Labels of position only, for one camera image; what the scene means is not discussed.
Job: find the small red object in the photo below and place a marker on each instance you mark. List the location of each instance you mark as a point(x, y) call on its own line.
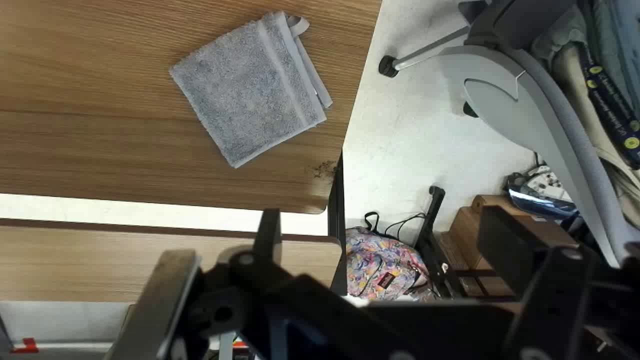
point(26, 345)

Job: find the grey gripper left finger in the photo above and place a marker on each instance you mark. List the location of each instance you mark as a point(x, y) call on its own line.
point(157, 306)

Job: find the metal rod with black cap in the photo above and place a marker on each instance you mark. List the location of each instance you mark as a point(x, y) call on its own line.
point(426, 51)

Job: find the black table leg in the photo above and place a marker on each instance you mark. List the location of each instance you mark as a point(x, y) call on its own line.
point(337, 220)

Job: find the blue and white package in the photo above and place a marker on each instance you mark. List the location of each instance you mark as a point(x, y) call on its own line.
point(540, 193)

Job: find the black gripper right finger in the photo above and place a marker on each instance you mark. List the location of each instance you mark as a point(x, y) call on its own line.
point(553, 306)

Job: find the brown cardboard box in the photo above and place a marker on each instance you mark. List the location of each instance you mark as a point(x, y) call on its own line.
point(463, 242)

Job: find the floral patterned backpack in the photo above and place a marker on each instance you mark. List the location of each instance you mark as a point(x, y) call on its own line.
point(382, 262)

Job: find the grey towel cloth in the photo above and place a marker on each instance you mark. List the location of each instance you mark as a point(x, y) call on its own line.
point(251, 87)

